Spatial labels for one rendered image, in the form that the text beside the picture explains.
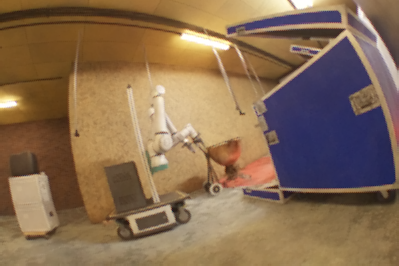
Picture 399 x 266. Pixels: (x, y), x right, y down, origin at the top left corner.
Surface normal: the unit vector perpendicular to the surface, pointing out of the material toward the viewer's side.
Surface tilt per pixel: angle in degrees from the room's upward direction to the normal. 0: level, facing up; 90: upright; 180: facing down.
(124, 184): 90
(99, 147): 90
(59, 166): 90
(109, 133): 90
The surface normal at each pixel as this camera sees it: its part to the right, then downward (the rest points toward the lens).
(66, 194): 0.55, -0.37
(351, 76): -0.93, 0.23
